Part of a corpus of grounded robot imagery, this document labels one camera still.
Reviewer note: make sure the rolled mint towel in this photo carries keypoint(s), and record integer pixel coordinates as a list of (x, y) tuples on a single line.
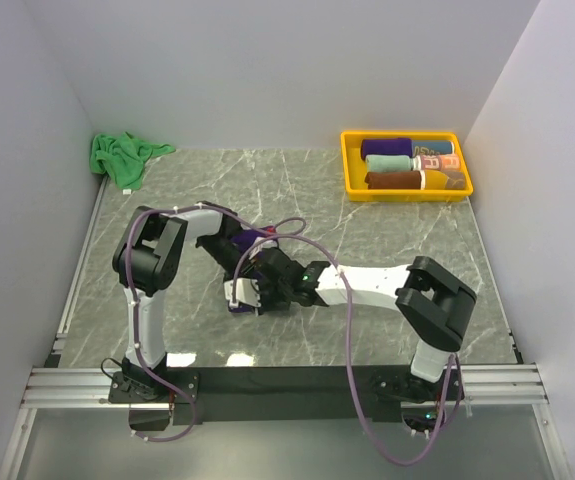
[(377, 163)]

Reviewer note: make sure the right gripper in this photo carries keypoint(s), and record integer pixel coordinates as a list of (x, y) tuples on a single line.
[(265, 307)]

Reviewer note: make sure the rolled pink printed towel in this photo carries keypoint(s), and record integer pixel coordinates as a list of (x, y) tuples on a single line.
[(443, 162)]

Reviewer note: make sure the yellow plastic tray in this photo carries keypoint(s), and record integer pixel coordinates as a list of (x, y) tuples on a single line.
[(355, 169)]

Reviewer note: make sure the rolled brown towel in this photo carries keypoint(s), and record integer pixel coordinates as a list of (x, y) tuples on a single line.
[(407, 180)]

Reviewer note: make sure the aluminium rail frame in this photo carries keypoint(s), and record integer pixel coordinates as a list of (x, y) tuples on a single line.
[(67, 429)]

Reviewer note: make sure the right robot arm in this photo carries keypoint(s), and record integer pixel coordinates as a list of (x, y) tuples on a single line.
[(437, 305)]

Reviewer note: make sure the purple towel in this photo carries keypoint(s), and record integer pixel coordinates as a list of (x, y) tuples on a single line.
[(386, 146), (263, 285)]

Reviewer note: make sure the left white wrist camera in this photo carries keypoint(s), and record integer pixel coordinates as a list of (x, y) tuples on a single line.
[(260, 244)]

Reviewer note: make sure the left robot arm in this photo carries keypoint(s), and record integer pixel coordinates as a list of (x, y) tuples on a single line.
[(147, 260)]

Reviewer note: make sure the rolled purple towel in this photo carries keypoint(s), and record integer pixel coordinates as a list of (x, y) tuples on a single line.
[(386, 146)]

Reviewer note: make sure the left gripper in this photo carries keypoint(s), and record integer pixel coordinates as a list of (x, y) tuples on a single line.
[(229, 275)]

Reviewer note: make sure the black base beam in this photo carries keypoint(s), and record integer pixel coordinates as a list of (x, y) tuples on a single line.
[(223, 394)]

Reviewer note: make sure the green towel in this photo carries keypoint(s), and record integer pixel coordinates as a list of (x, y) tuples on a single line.
[(123, 158)]

